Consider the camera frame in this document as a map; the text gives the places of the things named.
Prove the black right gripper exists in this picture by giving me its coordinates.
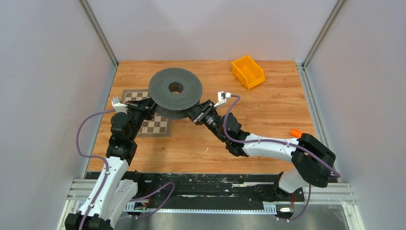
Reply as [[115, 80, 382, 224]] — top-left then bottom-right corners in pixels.
[[181, 100, 226, 142]]

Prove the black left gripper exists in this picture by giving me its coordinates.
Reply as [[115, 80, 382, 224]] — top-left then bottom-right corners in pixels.
[[125, 94, 161, 141]]

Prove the grey perforated cable spool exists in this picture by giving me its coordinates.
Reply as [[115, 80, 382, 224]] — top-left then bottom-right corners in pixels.
[[148, 68, 203, 120]]

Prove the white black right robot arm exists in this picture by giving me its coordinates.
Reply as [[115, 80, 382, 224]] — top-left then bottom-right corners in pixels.
[[185, 100, 336, 200]]

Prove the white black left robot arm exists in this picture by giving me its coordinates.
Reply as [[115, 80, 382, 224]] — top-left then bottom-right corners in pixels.
[[64, 98, 157, 230]]

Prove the wooden chessboard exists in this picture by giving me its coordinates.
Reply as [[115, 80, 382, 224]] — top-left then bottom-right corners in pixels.
[[121, 89, 172, 138]]

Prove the yellow plastic bin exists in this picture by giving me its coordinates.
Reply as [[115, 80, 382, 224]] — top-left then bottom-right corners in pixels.
[[231, 55, 266, 90]]

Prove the orange curved pipe piece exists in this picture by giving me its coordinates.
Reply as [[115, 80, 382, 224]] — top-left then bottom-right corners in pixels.
[[290, 129, 303, 138]]

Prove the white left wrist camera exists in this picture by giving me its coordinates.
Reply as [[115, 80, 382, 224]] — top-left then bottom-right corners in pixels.
[[112, 97, 127, 114]]

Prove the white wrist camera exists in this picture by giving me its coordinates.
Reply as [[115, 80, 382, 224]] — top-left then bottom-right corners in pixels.
[[214, 91, 232, 108], [112, 97, 127, 114]]

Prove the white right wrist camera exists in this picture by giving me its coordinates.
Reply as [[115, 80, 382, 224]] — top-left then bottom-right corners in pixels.
[[214, 91, 232, 108]]

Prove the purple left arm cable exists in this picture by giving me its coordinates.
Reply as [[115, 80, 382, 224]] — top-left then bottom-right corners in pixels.
[[76, 109, 116, 230]]

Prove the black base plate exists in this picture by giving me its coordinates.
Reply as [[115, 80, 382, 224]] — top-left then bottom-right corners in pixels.
[[85, 171, 305, 210]]

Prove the slotted grey cable duct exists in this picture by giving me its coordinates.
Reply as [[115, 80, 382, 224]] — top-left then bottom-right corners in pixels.
[[125, 201, 277, 214]]

